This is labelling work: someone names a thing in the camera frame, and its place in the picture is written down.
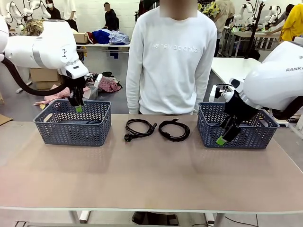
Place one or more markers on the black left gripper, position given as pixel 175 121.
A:
pixel 74 82

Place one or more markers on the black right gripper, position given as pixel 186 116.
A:
pixel 239 106

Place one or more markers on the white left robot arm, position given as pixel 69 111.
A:
pixel 47 47

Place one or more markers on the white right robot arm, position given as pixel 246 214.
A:
pixel 272 82

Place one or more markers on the person's left forearm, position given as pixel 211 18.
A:
pixel 201 97

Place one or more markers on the person's right forearm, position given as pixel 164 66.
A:
pixel 132 99

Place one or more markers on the clear plastic box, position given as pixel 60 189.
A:
pixel 92 93

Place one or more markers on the red checkered cloth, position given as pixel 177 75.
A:
pixel 56 95

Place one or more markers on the blue-grey plastic basket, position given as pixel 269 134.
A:
pixel 71 134
pixel 255 139

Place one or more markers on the large cardboard box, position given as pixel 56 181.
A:
pixel 45 78

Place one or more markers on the white clothes table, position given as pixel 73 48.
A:
pixel 101 46

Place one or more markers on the small cardboard box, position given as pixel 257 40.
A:
pixel 80 37

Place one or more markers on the flat cardboard piece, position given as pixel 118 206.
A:
pixel 4 119

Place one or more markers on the blue clothes pile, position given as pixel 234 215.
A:
pixel 113 36

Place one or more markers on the person in white sweater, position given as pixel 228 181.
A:
pixel 170 71

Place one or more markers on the camouflage cloth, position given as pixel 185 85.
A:
pixel 34 27

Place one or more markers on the seated person in black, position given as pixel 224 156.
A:
pixel 110 19

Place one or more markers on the person in white shirt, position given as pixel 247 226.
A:
pixel 68 11

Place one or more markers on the masked person in black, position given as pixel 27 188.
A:
pixel 53 11

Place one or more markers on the black tripod pole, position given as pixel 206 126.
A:
pixel 254 23

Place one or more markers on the person in beige jacket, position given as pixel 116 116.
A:
pixel 225 16

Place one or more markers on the black floor plate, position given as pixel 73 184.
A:
pixel 154 218

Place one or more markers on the small white robot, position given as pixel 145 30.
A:
pixel 272 16
pixel 245 11

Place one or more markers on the person in yellow shirt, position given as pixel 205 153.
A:
pixel 292 23

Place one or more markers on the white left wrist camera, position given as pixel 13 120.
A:
pixel 97 80

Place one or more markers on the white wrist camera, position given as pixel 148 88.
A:
pixel 97 80
pixel 216 93

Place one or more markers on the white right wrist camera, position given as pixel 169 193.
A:
pixel 216 93

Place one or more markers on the white table frame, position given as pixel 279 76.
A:
pixel 73 216

